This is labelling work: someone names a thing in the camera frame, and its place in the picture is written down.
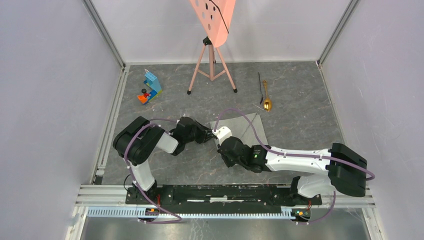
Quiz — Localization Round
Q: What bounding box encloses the grey cloth napkin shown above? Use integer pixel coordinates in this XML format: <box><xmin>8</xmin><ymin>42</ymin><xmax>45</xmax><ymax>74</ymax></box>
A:
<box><xmin>217</xmin><ymin>113</ymin><xmax>268</xmax><ymax>147</ymax></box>

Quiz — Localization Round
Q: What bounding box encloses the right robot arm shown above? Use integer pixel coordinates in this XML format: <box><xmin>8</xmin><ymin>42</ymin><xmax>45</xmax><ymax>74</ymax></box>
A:
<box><xmin>217</xmin><ymin>136</ymin><xmax>368</xmax><ymax>198</ymax></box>

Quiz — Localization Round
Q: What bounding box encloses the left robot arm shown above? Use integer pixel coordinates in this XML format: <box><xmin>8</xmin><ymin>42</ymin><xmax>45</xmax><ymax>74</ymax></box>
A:
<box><xmin>112</xmin><ymin>116</ymin><xmax>217</xmax><ymax>200</ymax></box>

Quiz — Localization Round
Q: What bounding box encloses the gold spoon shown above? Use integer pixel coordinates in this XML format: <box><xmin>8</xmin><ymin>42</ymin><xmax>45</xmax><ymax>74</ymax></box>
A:
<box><xmin>262</xmin><ymin>80</ymin><xmax>273</xmax><ymax>112</ymax></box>

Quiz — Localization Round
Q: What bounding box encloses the thin black utensil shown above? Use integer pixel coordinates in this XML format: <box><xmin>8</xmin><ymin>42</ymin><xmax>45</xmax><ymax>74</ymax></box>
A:
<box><xmin>257</xmin><ymin>72</ymin><xmax>264</xmax><ymax>105</ymax></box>

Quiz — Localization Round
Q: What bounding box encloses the blue toy brick figure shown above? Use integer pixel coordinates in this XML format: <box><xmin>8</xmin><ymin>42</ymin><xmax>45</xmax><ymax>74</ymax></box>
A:
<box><xmin>137</xmin><ymin>69</ymin><xmax>163</xmax><ymax>105</ymax></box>

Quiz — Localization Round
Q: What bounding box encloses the pink tripod stand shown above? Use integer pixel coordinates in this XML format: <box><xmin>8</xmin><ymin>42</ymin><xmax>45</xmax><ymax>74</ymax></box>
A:
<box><xmin>186</xmin><ymin>37</ymin><xmax>238</xmax><ymax>95</ymax></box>

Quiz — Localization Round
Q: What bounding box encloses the pink perforated board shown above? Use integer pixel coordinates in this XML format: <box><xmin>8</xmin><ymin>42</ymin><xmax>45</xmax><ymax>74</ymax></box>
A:
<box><xmin>188</xmin><ymin>0</ymin><xmax>236</xmax><ymax>48</ymax></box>

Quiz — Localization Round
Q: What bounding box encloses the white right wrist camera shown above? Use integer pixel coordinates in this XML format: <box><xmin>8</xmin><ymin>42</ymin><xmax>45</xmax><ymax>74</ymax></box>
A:
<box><xmin>212</xmin><ymin>126</ymin><xmax>233</xmax><ymax>147</ymax></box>

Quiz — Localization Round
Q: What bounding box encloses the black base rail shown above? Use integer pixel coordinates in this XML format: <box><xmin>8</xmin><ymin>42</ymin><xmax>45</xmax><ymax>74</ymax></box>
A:
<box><xmin>124</xmin><ymin>183</ymin><xmax>323</xmax><ymax>225</ymax></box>

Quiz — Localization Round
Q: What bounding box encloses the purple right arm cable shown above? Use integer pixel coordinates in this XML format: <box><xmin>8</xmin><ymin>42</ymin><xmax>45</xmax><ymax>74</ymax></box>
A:
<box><xmin>213</xmin><ymin>107</ymin><xmax>377</xmax><ymax>226</ymax></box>

